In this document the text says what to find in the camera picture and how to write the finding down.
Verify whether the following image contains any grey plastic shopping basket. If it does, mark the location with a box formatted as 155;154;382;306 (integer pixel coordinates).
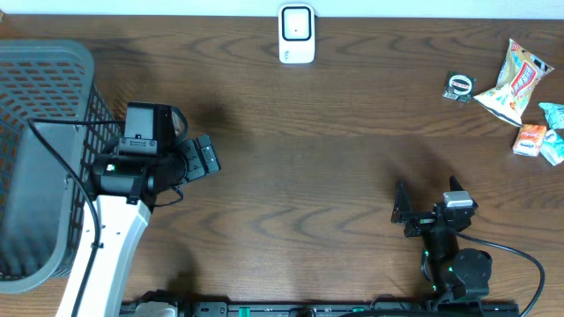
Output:
1;40;121;294

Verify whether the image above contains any white barcode scanner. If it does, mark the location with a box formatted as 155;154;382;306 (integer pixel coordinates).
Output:
278;4;315;64

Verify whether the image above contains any mint green pack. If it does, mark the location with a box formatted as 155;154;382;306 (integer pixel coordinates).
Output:
538;102;564;129

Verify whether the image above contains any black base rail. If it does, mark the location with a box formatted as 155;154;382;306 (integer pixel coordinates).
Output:
118;299;522;317

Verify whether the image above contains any round tape roll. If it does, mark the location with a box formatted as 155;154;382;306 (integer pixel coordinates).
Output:
442;70;475;103

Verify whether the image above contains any orange small carton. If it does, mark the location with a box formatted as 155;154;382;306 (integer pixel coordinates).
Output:
512;124;547;157

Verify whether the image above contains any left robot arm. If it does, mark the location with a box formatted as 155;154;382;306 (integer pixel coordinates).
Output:
57;102;220;316

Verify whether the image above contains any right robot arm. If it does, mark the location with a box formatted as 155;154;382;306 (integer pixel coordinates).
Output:
391;176;493;311

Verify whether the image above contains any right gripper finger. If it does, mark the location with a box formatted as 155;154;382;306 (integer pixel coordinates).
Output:
391;181;412;223
449;175;478;209

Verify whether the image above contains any yellow snack bag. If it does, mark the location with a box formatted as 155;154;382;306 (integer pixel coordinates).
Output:
473;39;554;127

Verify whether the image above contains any teal small carton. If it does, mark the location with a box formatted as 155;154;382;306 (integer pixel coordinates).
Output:
540;129;563;166

